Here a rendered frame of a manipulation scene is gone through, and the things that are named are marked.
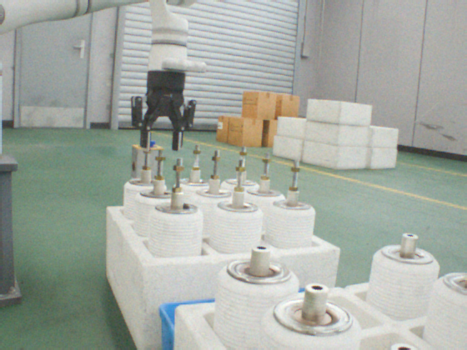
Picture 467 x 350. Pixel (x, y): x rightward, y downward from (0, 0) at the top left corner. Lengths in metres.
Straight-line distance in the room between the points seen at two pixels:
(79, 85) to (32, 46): 0.78
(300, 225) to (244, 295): 0.39
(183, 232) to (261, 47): 6.62
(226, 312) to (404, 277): 0.25
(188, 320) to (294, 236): 0.37
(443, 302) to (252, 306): 0.23
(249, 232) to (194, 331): 0.32
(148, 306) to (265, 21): 6.80
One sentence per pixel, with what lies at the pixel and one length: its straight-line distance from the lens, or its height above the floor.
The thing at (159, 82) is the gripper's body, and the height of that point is 0.47.
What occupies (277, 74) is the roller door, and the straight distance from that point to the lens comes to 7.46.
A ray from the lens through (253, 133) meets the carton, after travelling 4.76.
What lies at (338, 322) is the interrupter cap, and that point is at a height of 0.25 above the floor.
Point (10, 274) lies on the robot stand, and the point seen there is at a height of 0.06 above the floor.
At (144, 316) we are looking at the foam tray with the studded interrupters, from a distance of 0.75.
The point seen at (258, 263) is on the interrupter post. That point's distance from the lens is 0.50.
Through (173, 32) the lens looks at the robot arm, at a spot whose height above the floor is 0.57.
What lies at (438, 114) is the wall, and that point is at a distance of 6.45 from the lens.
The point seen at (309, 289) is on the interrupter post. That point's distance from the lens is 0.41.
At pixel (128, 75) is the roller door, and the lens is 6.19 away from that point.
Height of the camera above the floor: 0.44
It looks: 9 degrees down
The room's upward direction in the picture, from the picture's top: 5 degrees clockwise
